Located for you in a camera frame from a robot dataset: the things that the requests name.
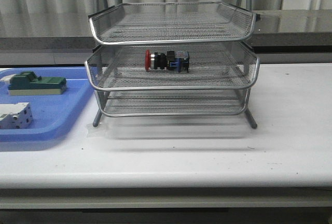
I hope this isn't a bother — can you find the red emergency stop button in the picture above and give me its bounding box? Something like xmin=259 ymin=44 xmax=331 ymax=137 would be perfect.
xmin=144 ymin=50 xmax=190 ymax=73

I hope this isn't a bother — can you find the mesh tray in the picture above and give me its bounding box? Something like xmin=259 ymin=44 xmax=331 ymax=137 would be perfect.
xmin=89 ymin=2 xmax=257 ymax=45
xmin=85 ymin=42 xmax=260 ymax=91
xmin=95 ymin=89 xmax=250 ymax=117

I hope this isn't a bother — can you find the blue plastic tray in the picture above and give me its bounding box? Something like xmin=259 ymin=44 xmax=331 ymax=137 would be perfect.
xmin=1 ymin=66 xmax=93 ymax=151

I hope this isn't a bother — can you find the green electrical module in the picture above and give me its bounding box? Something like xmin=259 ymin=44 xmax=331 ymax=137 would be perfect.
xmin=1 ymin=71 xmax=67 ymax=96

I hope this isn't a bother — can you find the white circuit breaker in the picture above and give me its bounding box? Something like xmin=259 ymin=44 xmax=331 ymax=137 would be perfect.
xmin=1 ymin=102 xmax=33 ymax=129

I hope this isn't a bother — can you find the grey stone counter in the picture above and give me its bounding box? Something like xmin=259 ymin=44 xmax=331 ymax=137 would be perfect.
xmin=1 ymin=10 xmax=331 ymax=67

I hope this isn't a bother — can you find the grey wire rack frame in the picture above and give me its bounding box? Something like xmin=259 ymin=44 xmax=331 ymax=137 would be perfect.
xmin=92 ymin=0 xmax=261 ymax=129

